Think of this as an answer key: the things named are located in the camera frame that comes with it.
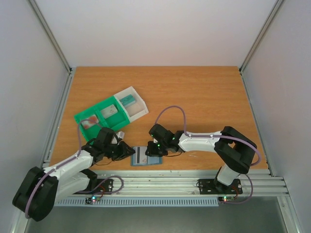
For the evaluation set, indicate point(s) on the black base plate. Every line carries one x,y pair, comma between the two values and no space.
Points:
100,187
208,187

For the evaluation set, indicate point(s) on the front aluminium rail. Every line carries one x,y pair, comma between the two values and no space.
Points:
182,183

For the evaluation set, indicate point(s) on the left small circuit board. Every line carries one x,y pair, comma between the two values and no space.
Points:
93,199

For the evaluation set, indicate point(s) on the aluminium frame post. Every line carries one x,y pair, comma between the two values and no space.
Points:
263,31
43,22

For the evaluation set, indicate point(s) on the grey slotted cable duct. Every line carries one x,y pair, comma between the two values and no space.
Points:
113,202

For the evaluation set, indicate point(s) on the white plastic bin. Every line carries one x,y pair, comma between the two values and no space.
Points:
136,110

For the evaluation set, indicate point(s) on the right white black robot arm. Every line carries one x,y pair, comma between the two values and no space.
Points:
236,151

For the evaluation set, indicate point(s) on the white card in middle compartment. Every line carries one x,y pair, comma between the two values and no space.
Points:
109,111

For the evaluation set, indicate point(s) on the red patterned card in bin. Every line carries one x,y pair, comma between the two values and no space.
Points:
89,122

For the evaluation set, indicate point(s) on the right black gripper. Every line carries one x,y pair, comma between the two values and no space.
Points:
154,149

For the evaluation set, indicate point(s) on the blue card holder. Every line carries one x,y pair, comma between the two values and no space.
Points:
151,160

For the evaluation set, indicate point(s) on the right small circuit board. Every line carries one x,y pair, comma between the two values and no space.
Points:
225,199

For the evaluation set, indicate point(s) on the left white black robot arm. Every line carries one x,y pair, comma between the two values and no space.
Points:
42,188

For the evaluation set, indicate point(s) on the striped card in holder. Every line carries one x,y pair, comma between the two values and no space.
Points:
141,157

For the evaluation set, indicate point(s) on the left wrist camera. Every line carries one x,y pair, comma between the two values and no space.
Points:
120,135

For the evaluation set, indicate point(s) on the teal card stack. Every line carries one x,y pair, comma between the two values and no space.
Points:
128,100

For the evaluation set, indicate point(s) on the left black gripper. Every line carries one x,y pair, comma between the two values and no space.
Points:
124,154

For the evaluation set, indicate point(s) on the right aluminium frame post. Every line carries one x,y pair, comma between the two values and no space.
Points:
263,31

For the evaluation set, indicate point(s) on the small circuit board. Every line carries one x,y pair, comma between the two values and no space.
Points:
93,199
225,199

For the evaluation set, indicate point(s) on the green plastic bin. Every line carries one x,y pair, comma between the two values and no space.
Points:
115,122

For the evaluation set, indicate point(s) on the left aluminium frame post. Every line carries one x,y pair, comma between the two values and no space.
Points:
43,22

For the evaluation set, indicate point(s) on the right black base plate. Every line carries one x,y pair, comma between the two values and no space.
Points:
208,187

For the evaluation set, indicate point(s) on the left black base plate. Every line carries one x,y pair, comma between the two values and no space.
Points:
100,187

